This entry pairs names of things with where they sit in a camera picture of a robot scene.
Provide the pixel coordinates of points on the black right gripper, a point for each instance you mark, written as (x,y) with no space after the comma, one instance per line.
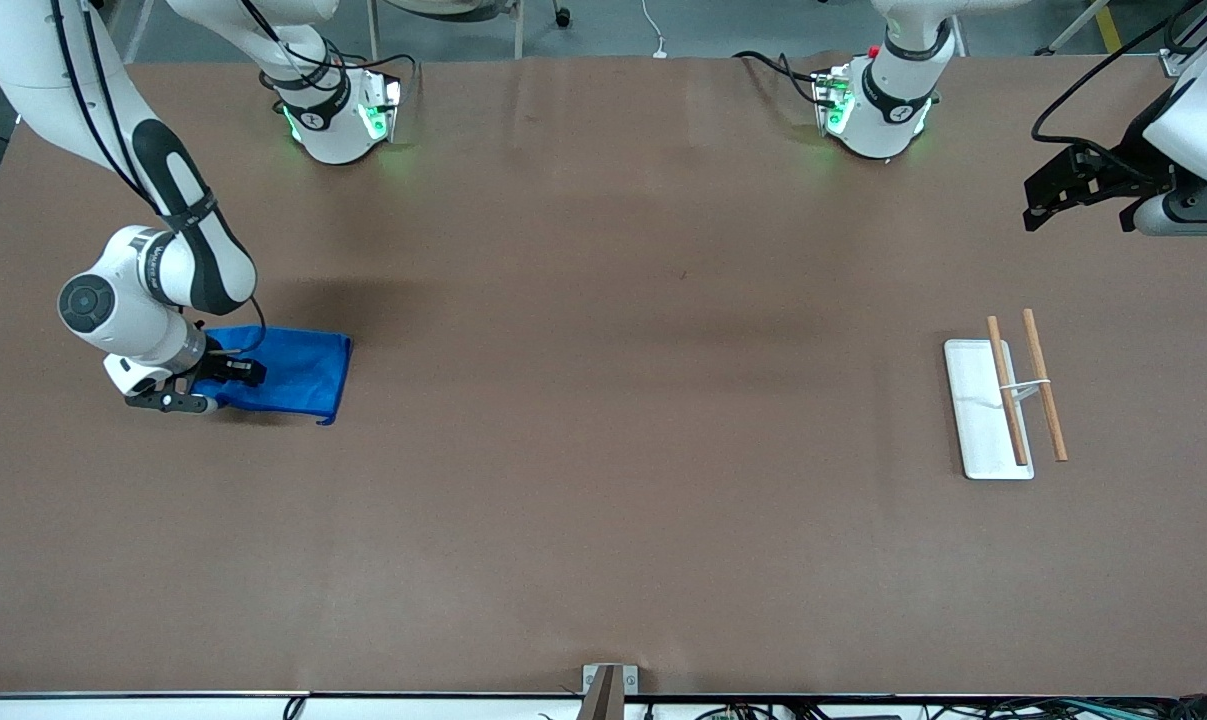
(217,365)

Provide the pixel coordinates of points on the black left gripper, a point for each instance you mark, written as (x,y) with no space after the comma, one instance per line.
(1126,166)

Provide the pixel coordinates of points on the blue microfibre towel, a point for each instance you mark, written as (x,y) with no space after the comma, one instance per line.
(298,375)

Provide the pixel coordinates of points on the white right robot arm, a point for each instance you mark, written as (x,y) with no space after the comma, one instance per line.
(193,250)

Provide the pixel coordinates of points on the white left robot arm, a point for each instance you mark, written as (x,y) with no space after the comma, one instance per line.
(893,120)

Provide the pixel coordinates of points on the white towel rack wooden rods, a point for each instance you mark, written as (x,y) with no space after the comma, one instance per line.
(978,420)

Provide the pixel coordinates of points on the chair base with caster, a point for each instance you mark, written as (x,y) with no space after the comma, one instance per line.
(516,30)

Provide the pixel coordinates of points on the aluminium frame profile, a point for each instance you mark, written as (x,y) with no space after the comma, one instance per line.
(1188,55)

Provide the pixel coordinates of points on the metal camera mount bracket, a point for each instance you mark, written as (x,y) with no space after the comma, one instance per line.
(608,690)

